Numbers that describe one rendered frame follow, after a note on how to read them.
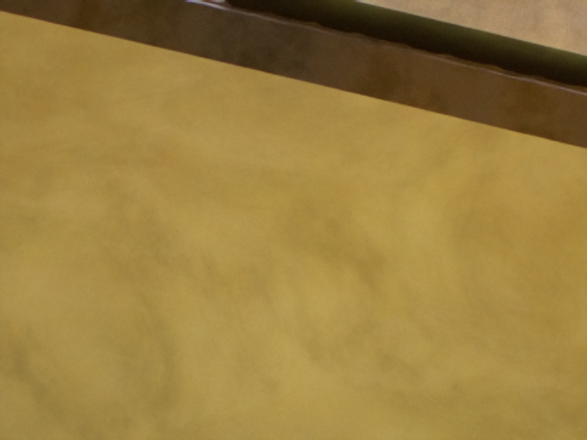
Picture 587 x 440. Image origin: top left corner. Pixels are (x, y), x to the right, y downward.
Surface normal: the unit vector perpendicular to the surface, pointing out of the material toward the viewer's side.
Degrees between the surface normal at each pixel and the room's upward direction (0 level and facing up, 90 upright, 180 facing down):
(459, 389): 90
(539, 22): 80
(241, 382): 90
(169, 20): 90
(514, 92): 90
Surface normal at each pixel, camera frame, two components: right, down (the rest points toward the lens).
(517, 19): 0.01, -0.10
